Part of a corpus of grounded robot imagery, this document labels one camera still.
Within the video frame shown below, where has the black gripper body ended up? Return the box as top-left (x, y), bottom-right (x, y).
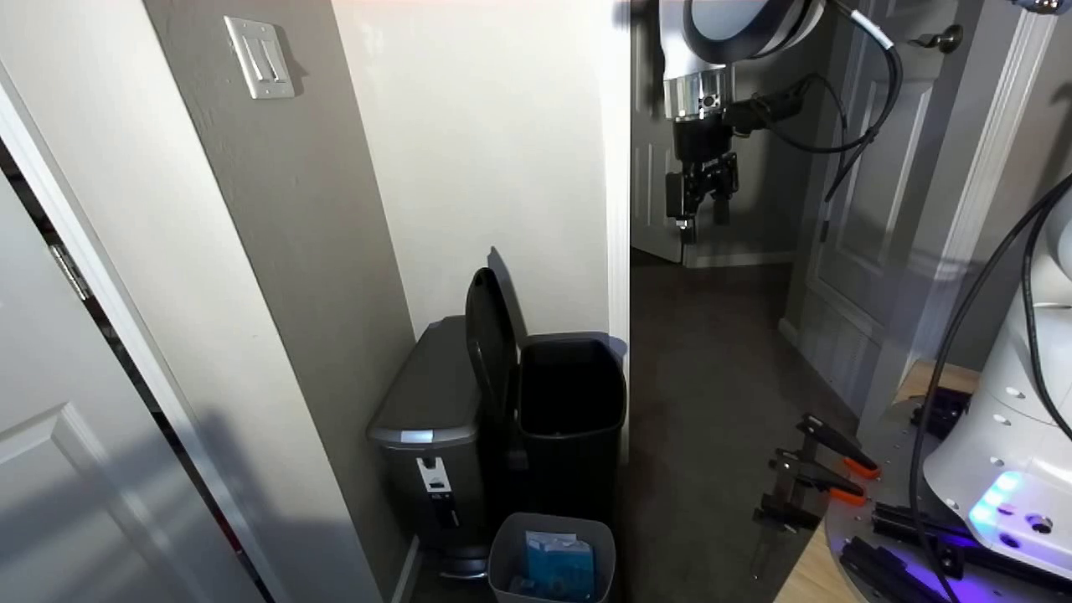
top-left (668, 109), bottom-right (743, 210)

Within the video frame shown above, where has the blue item in wastebasket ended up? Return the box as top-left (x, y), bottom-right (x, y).
top-left (522, 528), bottom-right (592, 603)

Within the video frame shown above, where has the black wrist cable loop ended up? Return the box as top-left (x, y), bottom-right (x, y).
top-left (769, 0), bottom-right (907, 206)

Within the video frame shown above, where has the grey step trash can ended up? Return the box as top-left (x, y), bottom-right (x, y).
top-left (364, 312), bottom-right (496, 583)

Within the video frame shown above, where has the white light switch plate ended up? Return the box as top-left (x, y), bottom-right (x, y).
top-left (220, 14), bottom-right (303, 104)

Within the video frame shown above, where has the black bin lid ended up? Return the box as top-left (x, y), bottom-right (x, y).
top-left (464, 245), bottom-right (534, 480)

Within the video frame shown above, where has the black bin body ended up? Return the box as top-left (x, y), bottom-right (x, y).
top-left (502, 336), bottom-right (635, 528)

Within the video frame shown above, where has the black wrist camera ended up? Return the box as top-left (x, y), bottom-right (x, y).
top-left (727, 85), bottom-right (812, 140)

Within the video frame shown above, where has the black lever door handle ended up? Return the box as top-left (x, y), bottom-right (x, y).
top-left (904, 21), bottom-right (968, 58)

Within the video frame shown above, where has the small grey wastebasket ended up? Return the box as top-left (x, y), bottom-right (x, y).
top-left (485, 509), bottom-right (620, 603)

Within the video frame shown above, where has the black clamp orange handle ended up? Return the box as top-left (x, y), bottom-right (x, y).
top-left (769, 446), bottom-right (872, 502)
top-left (793, 410), bottom-right (886, 473)

